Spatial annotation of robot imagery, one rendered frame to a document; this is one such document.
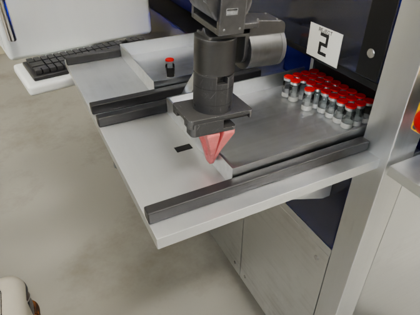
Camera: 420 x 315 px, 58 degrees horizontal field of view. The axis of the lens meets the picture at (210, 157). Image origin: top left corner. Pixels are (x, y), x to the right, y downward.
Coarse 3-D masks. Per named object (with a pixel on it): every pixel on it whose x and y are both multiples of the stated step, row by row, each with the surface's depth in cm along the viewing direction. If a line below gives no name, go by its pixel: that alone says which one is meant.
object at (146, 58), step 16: (192, 32) 108; (128, 48) 101; (144, 48) 103; (160, 48) 105; (176, 48) 107; (192, 48) 107; (128, 64) 97; (144, 64) 97; (160, 64) 97; (176, 64) 97; (192, 64) 97; (144, 80) 87; (160, 80) 82; (176, 80) 84
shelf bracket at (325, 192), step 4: (324, 188) 77; (328, 188) 78; (312, 192) 76; (316, 192) 77; (320, 192) 77; (324, 192) 78; (328, 192) 79; (304, 196) 75; (308, 196) 76; (312, 196) 77; (316, 196) 77; (320, 196) 78; (324, 196) 79
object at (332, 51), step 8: (312, 24) 70; (312, 32) 71; (320, 32) 69; (328, 32) 67; (336, 32) 66; (312, 40) 71; (320, 40) 70; (336, 40) 66; (312, 48) 72; (328, 48) 68; (336, 48) 67; (320, 56) 71; (328, 56) 69; (336, 56) 67; (336, 64) 68
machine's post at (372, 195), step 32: (416, 0) 51; (416, 32) 53; (384, 64) 59; (416, 64) 54; (384, 96) 60; (416, 96) 57; (384, 128) 62; (384, 160) 64; (352, 192) 73; (384, 192) 68; (352, 224) 75; (384, 224) 75; (352, 256) 78; (352, 288) 85
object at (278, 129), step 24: (288, 72) 86; (192, 96) 78; (240, 96) 83; (264, 96) 83; (240, 120) 75; (264, 120) 75; (288, 120) 75; (312, 120) 75; (240, 144) 68; (264, 144) 68; (288, 144) 68; (312, 144) 62; (216, 168) 62; (240, 168) 57
